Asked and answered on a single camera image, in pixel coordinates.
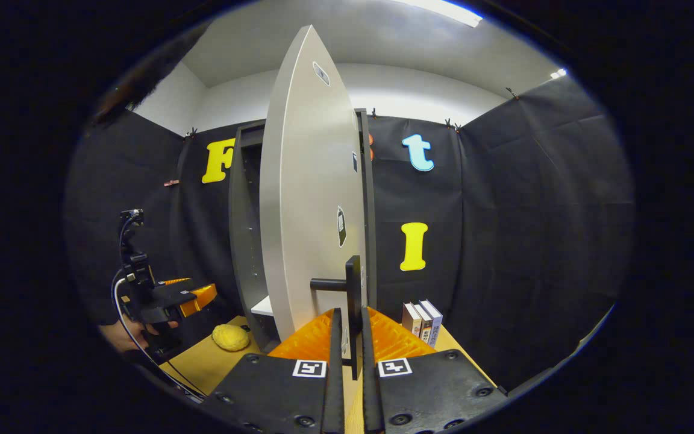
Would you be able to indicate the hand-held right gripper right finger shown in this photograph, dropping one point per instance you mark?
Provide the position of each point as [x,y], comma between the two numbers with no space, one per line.
[371,398]

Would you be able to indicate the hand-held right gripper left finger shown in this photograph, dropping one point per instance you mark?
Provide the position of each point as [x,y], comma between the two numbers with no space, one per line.
[335,398]

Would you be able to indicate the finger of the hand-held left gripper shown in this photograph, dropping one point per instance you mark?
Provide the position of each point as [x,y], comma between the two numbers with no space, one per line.
[199,298]
[175,294]

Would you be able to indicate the beige cabinet door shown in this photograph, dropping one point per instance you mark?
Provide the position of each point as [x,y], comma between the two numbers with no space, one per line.
[305,211]

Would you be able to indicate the dark grey cabinet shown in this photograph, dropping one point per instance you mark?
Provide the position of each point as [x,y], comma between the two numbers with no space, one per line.
[241,241]

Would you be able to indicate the yellow plush object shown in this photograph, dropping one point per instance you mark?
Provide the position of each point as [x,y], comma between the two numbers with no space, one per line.
[231,337]

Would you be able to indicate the brown cover book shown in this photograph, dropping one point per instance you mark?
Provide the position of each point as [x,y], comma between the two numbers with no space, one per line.
[408,319]

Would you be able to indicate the grey blue book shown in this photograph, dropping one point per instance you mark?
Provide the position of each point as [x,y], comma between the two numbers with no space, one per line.
[434,319]

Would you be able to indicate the black backdrop cloth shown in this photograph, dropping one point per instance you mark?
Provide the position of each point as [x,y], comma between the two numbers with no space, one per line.
[503,241]

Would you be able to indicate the small ceiling lamp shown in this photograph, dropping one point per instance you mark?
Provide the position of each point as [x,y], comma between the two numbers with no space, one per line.
[558,73]

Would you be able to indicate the long ceiling lamp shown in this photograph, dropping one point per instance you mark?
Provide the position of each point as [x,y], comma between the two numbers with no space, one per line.
[443,12]

